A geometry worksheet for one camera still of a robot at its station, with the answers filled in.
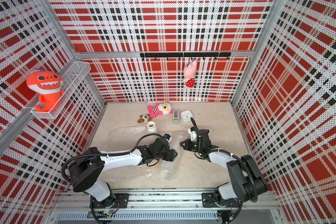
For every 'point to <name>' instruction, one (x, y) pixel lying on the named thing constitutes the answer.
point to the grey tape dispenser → (175, 117)
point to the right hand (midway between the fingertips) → (181, 144)
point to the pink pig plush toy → (189, 72)
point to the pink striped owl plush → (164, 108)
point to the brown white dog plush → (144, 118)
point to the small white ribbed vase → (151, 127)
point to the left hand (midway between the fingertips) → (174, 153)
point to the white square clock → (186, 115)
